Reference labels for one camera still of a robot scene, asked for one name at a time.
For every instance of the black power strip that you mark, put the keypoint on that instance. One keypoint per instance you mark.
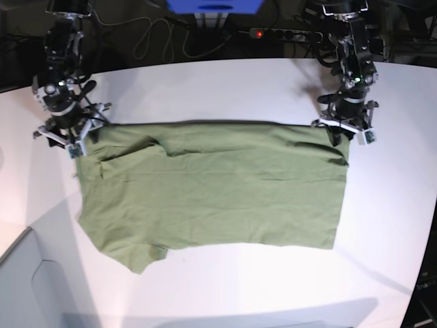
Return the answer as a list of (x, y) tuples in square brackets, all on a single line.
[(290, 35)]

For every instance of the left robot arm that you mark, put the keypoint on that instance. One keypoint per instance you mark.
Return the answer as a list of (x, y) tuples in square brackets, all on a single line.
[(354, 66)]

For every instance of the blue box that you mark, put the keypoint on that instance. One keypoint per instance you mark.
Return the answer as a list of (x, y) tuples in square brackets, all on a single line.
[(207, 6)]

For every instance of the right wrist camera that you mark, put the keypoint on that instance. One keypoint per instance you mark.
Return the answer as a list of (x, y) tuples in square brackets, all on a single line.
[(76, 150)]

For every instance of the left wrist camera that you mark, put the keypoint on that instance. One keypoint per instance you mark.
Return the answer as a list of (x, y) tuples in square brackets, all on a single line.
[(366, 137)]

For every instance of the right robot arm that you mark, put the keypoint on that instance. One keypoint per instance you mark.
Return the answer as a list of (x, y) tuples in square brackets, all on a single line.
[(62, 88)]

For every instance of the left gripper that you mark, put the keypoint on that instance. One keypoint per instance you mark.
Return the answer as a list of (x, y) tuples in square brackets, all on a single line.
[(352, 115)]

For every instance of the green T-shirt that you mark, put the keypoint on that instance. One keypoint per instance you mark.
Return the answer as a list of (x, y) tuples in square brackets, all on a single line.
[(149, 189)]

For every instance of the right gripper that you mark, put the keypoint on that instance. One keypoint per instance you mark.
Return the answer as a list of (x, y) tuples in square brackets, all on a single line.
[(78, 125)]

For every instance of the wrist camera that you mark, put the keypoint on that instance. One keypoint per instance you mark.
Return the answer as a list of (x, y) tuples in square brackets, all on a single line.
[(76, 150), (366, 137)]

